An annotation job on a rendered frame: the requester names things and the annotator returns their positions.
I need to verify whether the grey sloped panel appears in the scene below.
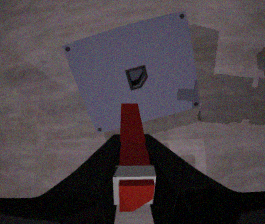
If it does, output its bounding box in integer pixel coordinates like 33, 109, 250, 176
61, 11, 200, 135

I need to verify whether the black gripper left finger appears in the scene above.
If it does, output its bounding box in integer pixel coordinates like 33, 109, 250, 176
0, 135, 121, 224

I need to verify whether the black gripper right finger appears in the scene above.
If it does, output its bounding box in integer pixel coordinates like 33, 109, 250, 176
144, 135, 265, 224

